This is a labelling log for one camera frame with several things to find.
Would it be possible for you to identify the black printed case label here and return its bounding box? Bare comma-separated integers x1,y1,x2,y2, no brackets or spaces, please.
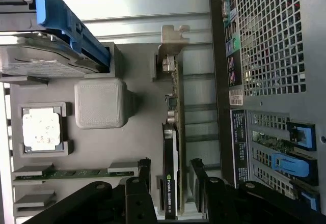
230,109,248,187

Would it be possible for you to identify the green RAM stick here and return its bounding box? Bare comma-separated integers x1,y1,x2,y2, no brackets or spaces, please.
14,168,140,181

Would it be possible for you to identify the grey printed parts rack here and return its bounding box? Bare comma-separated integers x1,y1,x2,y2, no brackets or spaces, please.
0,42,194,224

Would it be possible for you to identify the blue card retention clip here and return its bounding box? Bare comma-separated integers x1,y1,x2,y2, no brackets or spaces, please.
291,182,321,212
286,121,317,151
270,152,318,185

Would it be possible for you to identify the barcode sticker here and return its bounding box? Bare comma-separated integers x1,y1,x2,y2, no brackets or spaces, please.
229,89,244,106

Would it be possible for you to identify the dark grey PC case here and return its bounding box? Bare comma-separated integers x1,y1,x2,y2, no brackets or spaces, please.
208,0,326,214

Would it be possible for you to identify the silver CPU chip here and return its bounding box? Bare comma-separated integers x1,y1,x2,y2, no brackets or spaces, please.
22,107,63,151

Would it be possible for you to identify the silver hard disk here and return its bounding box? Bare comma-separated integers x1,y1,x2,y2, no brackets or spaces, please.
0,32,100,78

